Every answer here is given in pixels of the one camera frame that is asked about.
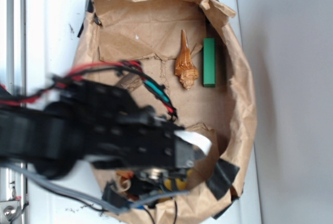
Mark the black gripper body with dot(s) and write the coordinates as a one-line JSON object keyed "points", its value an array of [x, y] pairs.
{"points": [[153, 153]]}

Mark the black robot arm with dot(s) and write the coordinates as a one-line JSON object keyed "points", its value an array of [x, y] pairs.
{"points": [[102, 124]]}

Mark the brown wood bark piece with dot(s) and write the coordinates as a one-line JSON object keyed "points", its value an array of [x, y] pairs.
{"points": [[130, 82]]}

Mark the orange spiral seashell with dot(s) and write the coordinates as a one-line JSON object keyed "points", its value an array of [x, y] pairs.
{"points": [[186, 71]]}

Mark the brown paper bag tray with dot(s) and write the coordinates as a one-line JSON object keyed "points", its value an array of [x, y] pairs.
{"points": [[150, 31]]}

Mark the green rectangular block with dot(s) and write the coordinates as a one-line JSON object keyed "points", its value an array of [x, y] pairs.
{"points": [[209, 70]]}

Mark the aluminium extrusion rail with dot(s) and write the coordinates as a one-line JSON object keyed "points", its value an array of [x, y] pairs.
{"points": [[14, 194]]}

